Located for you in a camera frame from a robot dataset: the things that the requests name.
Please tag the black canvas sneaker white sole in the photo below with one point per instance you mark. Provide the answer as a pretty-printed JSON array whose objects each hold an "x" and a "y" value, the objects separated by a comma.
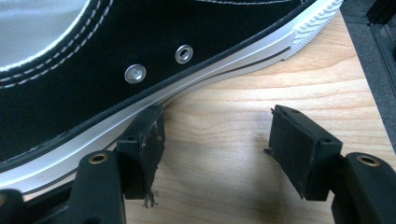
[{"x": 93, "y": 77}]

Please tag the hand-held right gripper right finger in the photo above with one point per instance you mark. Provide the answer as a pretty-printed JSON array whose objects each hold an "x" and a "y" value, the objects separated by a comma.
[{"x": 299, "y": 155}]

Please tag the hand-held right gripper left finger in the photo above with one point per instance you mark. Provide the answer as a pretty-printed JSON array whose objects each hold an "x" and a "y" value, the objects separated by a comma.
[{"x": 146, "y": 146}]

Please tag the metal rail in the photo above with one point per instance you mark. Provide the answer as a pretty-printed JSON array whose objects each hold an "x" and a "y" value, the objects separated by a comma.
[{"x": 381, "y": 37}]

